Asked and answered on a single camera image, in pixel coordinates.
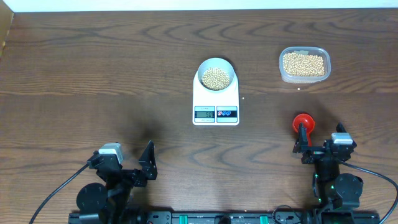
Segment red plastic measuring scoop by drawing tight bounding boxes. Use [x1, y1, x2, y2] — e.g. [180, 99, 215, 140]
[292, 113, 315, 146]

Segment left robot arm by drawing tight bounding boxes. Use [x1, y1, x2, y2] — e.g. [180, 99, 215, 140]
[76, 141, 157, 223]

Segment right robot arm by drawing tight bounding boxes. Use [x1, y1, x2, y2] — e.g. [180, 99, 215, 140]
[293, 123, 363, 223]

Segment white digital kitchen scale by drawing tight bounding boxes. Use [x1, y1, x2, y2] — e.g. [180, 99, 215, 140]
[192, 68, 240, 126]

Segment soybeans in bowl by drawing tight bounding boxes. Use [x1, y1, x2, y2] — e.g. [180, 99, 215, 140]
[201, 68, 231, 91]

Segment pale grey round bowl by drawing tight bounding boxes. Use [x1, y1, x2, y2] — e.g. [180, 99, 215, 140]
[197, 58, 235, 91]

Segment soybeans in container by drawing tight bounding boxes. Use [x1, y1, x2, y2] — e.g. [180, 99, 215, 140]
[282, 52, 325, 77]

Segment clear plastic container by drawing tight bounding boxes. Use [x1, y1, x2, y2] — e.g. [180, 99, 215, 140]
[279, 47, 331, 83]

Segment black left camera cable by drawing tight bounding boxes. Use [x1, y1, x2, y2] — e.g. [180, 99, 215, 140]
[28, 163, 91, 224]

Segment black camera cable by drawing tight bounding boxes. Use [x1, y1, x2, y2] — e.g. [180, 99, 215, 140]
[28, 163, 91, 224]
[337, 160, 398, 224]

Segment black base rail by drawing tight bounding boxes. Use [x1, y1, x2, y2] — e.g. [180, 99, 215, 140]
[68, 210, 382, 224]

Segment black right camera cable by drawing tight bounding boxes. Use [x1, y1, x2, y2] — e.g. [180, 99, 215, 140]
[337, 160, 398, 224]

